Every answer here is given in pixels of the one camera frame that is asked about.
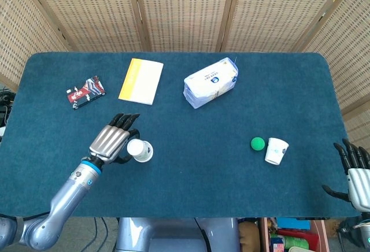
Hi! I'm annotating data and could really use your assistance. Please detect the green can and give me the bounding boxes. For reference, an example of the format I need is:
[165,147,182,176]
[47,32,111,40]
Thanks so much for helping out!
[284,234,315,250]

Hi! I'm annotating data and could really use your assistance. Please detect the black floor cable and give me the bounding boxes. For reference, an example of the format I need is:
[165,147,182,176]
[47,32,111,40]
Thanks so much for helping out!
[85,217,109,252]

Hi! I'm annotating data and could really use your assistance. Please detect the black cable bundle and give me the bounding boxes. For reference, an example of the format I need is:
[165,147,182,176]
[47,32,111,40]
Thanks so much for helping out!
[0,86,17,127]

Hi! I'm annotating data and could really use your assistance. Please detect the brown plush object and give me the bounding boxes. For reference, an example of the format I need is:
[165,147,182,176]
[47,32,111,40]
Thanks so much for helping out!
[238,219,261,252]

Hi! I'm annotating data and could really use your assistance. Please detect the white paper cup blue print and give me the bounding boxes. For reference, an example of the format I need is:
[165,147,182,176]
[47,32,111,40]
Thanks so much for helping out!
[264,137,290,166]

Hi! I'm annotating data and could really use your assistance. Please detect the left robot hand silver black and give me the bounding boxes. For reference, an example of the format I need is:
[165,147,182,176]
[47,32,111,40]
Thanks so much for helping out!
[88,113,142,165]

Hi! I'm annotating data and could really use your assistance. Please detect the grey robot torso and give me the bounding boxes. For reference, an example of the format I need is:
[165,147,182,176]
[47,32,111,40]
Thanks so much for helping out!
[114,217,241,252]

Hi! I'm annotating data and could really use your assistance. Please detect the woven folding screen panel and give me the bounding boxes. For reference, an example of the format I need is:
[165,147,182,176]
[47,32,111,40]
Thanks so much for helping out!
[21,0,151,53]
[132,0,241,53]
[300,0,370,151]
[0,0,72,91]
[221,0,355,53]

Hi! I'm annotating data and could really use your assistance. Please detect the white tissue pack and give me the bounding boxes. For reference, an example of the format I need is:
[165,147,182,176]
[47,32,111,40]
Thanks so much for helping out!
[183,57,239,110]

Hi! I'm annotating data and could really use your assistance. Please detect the green ball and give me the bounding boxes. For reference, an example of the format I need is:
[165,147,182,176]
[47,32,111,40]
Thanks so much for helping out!
[250,137,265,151]

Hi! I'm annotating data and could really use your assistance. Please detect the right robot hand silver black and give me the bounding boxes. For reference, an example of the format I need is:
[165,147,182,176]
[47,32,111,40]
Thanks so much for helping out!
[322,138,370,213]

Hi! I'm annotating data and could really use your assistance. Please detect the dark blue table mat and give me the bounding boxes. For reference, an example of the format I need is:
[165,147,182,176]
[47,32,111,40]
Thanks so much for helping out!
[0,51,361,218]

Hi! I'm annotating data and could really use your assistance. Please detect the yellow white booklet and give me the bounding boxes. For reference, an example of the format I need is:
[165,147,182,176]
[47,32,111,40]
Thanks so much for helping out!
[118,58,164,106]

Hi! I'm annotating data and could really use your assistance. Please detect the wooden storage crate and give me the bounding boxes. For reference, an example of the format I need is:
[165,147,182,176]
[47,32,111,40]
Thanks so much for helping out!
[258,217,332,252]

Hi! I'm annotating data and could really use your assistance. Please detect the red black card box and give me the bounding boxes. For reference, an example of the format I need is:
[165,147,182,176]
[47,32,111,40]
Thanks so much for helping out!
[66,75,107,111]

